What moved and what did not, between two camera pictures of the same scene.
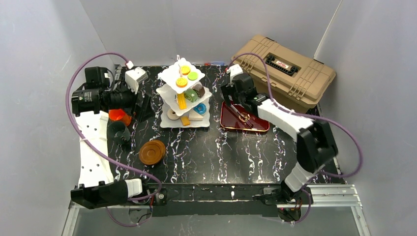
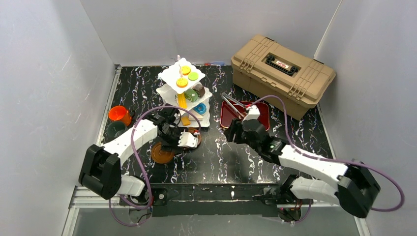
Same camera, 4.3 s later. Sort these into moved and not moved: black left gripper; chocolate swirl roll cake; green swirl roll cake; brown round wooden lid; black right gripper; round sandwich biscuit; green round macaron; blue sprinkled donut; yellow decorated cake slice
Moved: brown round wooden lid; black right gripper; black left gripper
Not moved: green swirl roll cake; green round macaron; blue sprinkled donut; yellow decorated cake slice; chocolate swirl roll cake; round sandwich biscuit
